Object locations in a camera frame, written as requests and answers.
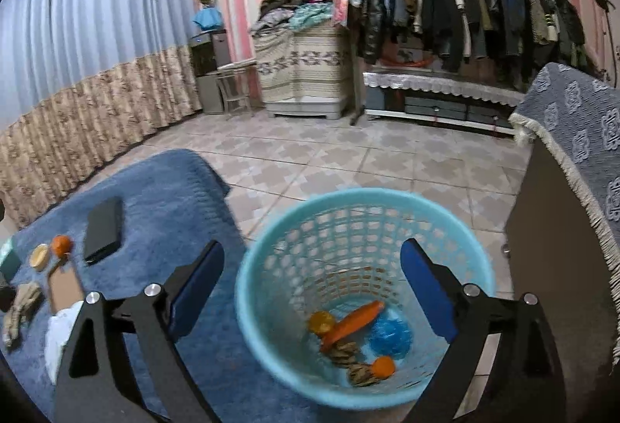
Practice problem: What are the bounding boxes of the blue patterned sofa cover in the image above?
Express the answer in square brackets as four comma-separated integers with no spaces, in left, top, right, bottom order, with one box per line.
[505,63,619,368]

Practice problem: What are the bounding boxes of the low lace covered bench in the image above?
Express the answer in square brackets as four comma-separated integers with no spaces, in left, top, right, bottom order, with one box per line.
[360,68,524,136]

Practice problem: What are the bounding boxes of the black ribbed cylinder cup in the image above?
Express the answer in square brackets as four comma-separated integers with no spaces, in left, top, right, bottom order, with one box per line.
[0,273,17,313]

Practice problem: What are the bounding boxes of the black flat wallet case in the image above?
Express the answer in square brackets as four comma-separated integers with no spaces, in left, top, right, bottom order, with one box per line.
[83,196,123,266]

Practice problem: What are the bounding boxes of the cream round lid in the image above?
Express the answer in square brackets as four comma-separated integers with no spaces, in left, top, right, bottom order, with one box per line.
[28,243,50,272]

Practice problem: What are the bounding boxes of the patterned cloth covered chest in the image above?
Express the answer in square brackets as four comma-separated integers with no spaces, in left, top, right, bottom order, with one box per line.
[253,21,353,119]

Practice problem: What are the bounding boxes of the white paper receipt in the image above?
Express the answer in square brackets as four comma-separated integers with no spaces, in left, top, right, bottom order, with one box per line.
[44,301,83,385]

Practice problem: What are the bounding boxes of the whole orange tangerine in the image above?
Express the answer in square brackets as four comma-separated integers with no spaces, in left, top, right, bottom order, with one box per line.
[50,235,74,259]

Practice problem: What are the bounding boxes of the small potted plant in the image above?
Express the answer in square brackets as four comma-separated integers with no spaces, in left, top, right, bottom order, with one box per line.
[198,0,217,8]

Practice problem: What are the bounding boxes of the beige work glove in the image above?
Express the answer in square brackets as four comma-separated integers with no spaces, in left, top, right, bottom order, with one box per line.
[2,281,44,349]

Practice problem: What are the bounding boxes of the brown phone case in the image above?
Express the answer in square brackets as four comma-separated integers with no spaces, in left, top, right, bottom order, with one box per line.
[47,259,85,315]

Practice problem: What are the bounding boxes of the blue floral curtain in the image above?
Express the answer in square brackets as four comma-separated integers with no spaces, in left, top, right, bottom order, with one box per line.
[1,0,200,227]

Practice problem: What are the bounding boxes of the grey water dispenser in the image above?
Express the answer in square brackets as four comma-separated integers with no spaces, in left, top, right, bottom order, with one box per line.
[189,29,231,114]

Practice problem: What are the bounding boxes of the pile of folded clothes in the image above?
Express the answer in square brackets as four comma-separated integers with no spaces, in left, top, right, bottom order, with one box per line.
[248,0,334,38]

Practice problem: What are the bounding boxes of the hanging dark clothes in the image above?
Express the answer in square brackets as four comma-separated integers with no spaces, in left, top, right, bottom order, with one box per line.
[340,0,594,89]

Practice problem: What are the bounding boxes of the small metal stool table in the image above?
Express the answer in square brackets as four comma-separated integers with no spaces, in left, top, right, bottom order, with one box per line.
[214,59,257,119]

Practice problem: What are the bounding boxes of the teal tissue box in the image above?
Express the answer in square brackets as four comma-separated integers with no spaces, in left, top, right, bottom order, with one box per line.
[0,238,21,282]

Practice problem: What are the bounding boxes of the blue quilted table cover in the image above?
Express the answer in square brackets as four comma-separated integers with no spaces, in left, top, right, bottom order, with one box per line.
[12,149,315,422]

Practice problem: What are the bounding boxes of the blue covered water bottle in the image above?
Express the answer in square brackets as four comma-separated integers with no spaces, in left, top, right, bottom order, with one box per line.
[192,6,225,31]

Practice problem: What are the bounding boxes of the light blue laundry basket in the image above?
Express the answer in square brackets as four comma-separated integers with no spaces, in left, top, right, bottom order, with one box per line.
[235,188,496,410]

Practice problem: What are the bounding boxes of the blue plastic bag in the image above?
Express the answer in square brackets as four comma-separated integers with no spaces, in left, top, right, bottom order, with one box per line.
[367,314,413,360]

